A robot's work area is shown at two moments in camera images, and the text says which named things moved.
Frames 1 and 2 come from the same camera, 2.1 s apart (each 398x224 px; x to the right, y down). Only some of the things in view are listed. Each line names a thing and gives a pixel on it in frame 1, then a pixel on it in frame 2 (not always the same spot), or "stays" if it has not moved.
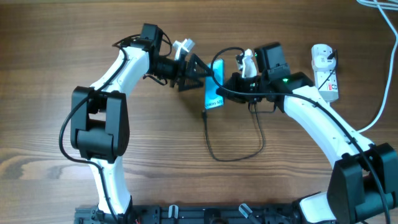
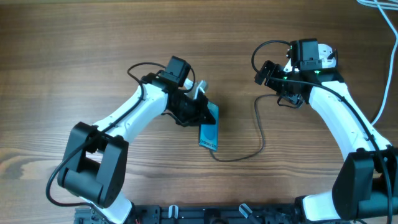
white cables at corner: [385, 5] stays
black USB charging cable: [334, 54] → [216, 158]
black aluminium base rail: [91, 214] stays
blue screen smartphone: [212, 99] → [208, 134]
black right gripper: [235, 96] → [293, 98]
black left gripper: [182, 74] → [196, 114]
